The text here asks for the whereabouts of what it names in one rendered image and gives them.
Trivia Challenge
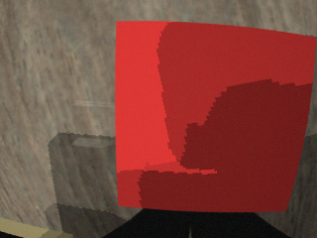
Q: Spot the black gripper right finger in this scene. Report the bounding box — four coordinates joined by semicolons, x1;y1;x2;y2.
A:
190;211;290;238

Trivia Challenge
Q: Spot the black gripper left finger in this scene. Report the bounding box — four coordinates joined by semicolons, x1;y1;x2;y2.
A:
102;209;191;238

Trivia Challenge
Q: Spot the red square block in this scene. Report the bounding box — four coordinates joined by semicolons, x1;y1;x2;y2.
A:
115;20;316;213

